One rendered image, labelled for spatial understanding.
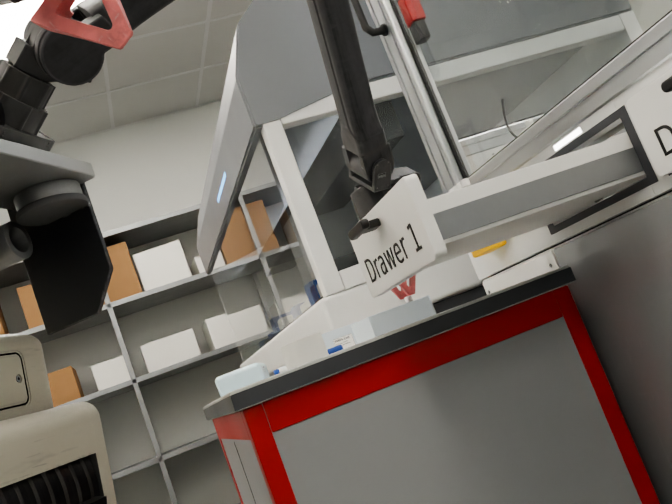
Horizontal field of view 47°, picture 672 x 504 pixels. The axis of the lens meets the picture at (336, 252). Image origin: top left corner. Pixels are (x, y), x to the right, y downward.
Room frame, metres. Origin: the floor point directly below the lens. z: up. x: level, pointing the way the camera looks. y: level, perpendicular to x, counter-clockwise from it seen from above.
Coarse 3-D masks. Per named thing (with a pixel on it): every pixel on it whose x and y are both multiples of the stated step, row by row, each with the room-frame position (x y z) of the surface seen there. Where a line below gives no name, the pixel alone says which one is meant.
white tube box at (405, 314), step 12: (420, 300) 1.34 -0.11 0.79; (384, 312) 1.31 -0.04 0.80; (396, 312) 1.32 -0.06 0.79; (408, 312) 1.33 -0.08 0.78; (420, 312) 1.34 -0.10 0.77; (432, 312) 1.35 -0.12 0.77; (360, 324) 1.34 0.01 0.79; (372, 324) 1.30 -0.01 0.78; (384, 324) 1.31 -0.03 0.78; (396, 324) 1.32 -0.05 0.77; (408, 324) 1.33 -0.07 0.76; (360, 336) 1.35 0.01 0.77; (372, 336) 1.31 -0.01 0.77
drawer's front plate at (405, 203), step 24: (408, 192) 0.94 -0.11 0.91; (384, 216) 1.04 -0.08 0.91; (408, 216) 0.97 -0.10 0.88; (432, 216) 0.94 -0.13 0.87; (360, 240) 1.17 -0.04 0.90; (384, 240) 1.07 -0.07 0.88; (408, 240) 0.99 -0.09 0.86; (432, 240) 0.94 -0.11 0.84; (360, 264) 1.21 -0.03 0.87; (408, 264) 1.02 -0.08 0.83; (384, 288) 1.14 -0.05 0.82
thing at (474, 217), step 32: (576, 160) 1.02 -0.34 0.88; (608, 160) 1.03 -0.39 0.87; (480, 192) 0.98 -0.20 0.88; (512, 192) 0.99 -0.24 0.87; (544, 192) 1.00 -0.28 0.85; (576, 192) 1.02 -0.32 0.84; (608, 192) 1.11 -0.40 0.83; (448, 224) 0.96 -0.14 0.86; (480, 224) 0.97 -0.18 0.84; (512, 224) 1.04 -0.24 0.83; (544, 224) 1.25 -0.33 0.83; (448, 256) 1.16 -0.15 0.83
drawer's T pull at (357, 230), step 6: (360, 222) 1.03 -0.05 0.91; (366, 222) 1.03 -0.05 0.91; (372, 222) 1.06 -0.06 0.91; (378, 222) 1.06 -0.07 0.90; (354, 228) 1.06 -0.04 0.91; (360, 228) 1.04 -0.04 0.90; (366, 228) 1.03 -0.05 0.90; (372, 228) 1.06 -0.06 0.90; (348, 234) 1.09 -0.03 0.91; (354, 234) 1.07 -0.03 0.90; (360, 234) 1.07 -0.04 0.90
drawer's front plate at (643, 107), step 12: (660, 84) 0.93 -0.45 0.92; (636, 96) 0.98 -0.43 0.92; (648, 96) 0.96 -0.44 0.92; (660, 96) 0.94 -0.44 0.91; (636, 108) 0.99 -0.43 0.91; (648, 108) 0.97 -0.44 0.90; (660, 108) 0.95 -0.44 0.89; (636, 120) 1.00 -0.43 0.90; (648, 120) 0.98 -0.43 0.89; (660, 120) 0.96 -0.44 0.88; (648, 132) 0.99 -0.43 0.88; (660, 132) 0.97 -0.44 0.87; (648, 144) 0.99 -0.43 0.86; (660, 156) 0.98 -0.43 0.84; (660, 168) 0.99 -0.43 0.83
